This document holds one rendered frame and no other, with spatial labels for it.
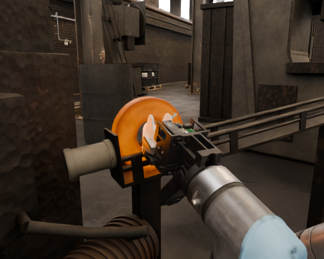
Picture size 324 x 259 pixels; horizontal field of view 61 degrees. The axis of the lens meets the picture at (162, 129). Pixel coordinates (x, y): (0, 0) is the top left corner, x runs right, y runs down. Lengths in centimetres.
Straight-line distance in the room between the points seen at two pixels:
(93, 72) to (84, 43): 185
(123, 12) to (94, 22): 365
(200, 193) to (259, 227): 9
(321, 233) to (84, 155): 39
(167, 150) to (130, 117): 14
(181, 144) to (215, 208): 12
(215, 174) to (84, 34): 448
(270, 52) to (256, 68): 18
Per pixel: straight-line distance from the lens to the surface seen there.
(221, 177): 38
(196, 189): 38
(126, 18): 820
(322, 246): 43
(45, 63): 65
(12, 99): 48
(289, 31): 272
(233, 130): 65
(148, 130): 52
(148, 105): 55
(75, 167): 51
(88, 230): 51
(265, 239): 33
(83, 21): 481
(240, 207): 35
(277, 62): 271
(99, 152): 52
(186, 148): 42
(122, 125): 53
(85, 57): 476
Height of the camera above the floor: 84
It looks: 13 degrees down
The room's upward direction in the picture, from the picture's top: straight up
